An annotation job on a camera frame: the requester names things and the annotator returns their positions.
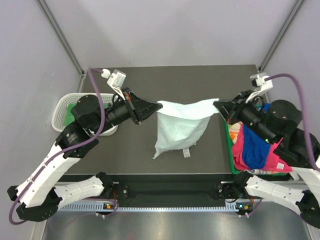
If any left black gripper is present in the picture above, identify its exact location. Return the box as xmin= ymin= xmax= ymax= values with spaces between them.
xmin=92 ymin=87 xmax=163 ymax=136

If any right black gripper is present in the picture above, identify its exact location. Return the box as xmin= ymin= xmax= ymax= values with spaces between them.
xmin=212 ymin=89 xmax=275 ymax=145

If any blue towel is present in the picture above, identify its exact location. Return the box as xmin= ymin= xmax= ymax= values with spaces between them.
xmin=240 ymin=103 xmax=271 ymax=170

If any white mint towel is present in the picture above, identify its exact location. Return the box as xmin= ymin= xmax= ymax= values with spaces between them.
xmin=153 ymin=98 xmax=219 ymax=159

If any green microfiber towel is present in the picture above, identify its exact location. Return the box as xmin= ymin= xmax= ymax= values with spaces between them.
xmin=63 ymin=103 xmax=76 ymax=127

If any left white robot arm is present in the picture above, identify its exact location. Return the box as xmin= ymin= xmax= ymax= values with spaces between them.
xmin=7 ymin=88 xmax=163 ymax=225

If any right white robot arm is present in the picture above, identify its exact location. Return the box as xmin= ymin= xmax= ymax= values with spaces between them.
xmin=213 ymin=90 xmax=320 ymax=228

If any green plastic bin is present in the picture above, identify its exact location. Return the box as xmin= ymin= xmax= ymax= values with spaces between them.
xmin=223 ymin=117 xmax=293 ymax=177

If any pink red towel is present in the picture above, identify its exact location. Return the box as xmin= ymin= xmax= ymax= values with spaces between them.
xmin=231 ymin=124 xmax=293 ymax=174

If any white perforated plastic basket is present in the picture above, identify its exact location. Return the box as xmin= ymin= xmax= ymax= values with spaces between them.
xmin=51 ymin=92 xmax=118 ymax=136

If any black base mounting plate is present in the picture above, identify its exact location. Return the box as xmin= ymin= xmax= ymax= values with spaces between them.
xmin=104 ymin=180 xmax=248 ymax=207

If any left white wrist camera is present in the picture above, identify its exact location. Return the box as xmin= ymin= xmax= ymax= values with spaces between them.
xmin=107 ymin=70 xmax=126 ymax=99

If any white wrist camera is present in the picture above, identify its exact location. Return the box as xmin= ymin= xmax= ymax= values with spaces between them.
xmin=245 ymin=72 xmax=273 ymax=103
xmin=107 ymin=70 xmax=126 ymax=99

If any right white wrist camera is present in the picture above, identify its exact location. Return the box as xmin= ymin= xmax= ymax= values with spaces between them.
xmin=245 ymin=72 xmax=273 ymax=103

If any aluminium frame rail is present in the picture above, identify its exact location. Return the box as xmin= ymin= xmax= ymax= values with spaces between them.
xmin=39 ymin=181 xmax=313 ymax=201

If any slotted grey cable duct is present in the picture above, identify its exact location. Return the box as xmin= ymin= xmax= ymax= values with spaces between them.
xmin=59 ymin=200 xmax=245 ymax=213

